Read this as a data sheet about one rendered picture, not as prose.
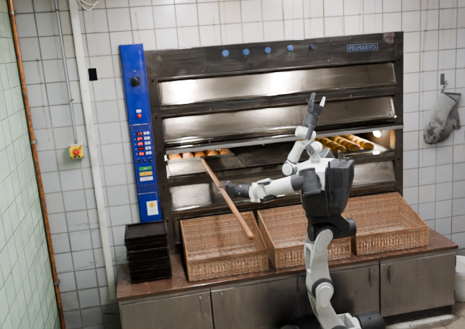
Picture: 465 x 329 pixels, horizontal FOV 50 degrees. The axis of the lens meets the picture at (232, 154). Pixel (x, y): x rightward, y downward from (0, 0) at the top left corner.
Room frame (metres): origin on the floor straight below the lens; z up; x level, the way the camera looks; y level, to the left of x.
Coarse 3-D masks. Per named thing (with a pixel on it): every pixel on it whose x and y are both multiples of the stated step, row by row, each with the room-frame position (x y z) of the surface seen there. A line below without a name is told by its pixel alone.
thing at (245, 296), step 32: (352, 256) 3.27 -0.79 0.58; (384, 256) 3.23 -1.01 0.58; (416, 256) 3.28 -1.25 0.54; (448, 256) 3.32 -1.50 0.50; (128, 288) 3.04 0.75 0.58; (160, 288) 3.00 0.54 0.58; (192, 288) 3.00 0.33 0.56; (224, 288) 3.05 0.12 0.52; (256, 288) 3.08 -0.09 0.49; (288, 288) 3.12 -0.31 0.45; (352, 288) 3.20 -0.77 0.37; (384, 288) 3.24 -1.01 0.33; (416, 288) 3.28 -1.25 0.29; (448, 288) 3.32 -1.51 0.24; (128, 320) 2.93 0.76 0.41; (160, 320) 2.97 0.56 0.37; (192, 320) 3.00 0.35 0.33; (224, 320) 3.04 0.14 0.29; (256, 320) 3.08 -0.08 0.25; (288, 320) 3.12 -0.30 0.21; (384, 320) 3.29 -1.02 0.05
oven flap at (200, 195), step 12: (360, 168) 3.81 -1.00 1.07; (372, 168) 3.82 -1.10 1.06; (384, 168) 3.84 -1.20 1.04; (228, 180) 3.64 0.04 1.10; (240, 180) 3.65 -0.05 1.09; (252, 180) 3.66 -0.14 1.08; (360, 180) 3.78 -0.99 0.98; (372, 180) 3.79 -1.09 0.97; (384, 180) 3.80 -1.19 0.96; (180, 192) 3.56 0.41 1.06; (192, 192) 3.58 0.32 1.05; (204, 192) 3.59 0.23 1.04; (216, 192) 3.60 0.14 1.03; (180, 204) 3.53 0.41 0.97; (192, 204) 3.54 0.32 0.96; (204, 204) 3.55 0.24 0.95; (216, 204) 3.54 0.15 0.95
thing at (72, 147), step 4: (72, 144) 3.38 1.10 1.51; (76, 144) 3.37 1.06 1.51; (80, 144) 3.37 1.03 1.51; (72, 148) 3.35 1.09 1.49; (76, 148) 3.36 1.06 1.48; (72, 152) 3.35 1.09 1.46; (80, 152) 3.36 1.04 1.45; (84, 152) 3.40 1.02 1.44; (72, 156) 3.35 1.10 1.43; (76, 156) 3.36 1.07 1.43; (80, 156) 3.36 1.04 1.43; (84, 156) 3.38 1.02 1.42
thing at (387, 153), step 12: (348, 156) 3.79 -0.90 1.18; (360, 156) 3.79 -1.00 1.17; (372, 156) 3.81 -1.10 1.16; (384, 156) 3.82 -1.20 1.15; (240, 168) 3.65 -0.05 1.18; (252, 168) 3.64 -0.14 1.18; (264, 168) 3.66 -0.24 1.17; (276, 168) 3.67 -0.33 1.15; (168, 180) 3.53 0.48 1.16; (180, 180) 3.55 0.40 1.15
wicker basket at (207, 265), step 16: (192, 224) 3.52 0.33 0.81; (208, 224) 3.53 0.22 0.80; (224, 224) 3.55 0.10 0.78; (256, 224) 3.43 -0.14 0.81; (192, 240) 3.48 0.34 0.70; (208, 240) 3.50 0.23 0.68; (224, 240) 3.51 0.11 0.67; (240, 240) 3.53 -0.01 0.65; (256, 240) 3.47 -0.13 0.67; (192, 256) 3.45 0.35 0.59; (208, 256) 3.42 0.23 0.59; (224, 256) 3.10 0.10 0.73; (240, 256) 3.11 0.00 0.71; (256, 256) 3.14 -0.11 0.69; (192, 272) 3.06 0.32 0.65; (208, 272) 3.08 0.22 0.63; (224, 272) 3.10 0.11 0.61; (240, 272) 3.12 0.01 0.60
